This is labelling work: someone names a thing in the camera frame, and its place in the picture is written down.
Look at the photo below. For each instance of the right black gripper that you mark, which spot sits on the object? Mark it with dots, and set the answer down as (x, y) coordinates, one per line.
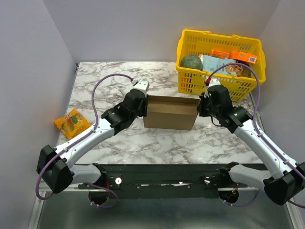
(201, 108)

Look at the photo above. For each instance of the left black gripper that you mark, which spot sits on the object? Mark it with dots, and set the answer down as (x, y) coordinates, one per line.
(144, 113)

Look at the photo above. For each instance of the brown cardboard box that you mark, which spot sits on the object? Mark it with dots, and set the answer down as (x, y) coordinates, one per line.
(165, 112)

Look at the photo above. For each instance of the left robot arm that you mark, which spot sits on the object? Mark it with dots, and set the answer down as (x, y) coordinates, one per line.
(56, 166)

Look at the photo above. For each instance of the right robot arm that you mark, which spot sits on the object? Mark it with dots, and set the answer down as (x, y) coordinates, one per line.
(283, 177)

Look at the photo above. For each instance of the orange snack box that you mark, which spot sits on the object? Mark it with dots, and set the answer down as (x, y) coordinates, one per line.
(220, 54)

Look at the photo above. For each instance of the light blue chips bag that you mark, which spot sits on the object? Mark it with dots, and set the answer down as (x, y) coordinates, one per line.
(210, 64)

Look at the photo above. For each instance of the green round melon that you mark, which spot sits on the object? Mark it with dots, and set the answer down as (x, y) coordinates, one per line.
(191, 61)

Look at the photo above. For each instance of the orange juice carton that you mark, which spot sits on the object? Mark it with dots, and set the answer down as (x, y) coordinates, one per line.
(245, 57)

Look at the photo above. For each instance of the yellow plastic basket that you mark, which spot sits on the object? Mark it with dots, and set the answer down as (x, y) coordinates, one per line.
(200, 43)

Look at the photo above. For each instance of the orange candy bag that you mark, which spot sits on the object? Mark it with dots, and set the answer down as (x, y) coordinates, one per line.
(72, 124)

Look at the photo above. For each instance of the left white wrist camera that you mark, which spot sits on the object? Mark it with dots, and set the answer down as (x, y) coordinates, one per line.
(141, 85)

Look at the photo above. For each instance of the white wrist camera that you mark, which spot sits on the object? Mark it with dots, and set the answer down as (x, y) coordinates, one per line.
(141, 85)
(209, 82)

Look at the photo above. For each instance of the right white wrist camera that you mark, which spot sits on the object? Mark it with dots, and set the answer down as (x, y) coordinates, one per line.
(209, 82)

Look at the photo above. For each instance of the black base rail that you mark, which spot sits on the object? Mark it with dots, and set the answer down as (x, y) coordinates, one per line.
(167, 181)

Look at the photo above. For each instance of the aluminium frame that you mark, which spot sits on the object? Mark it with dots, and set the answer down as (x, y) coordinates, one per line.
(72, 210)

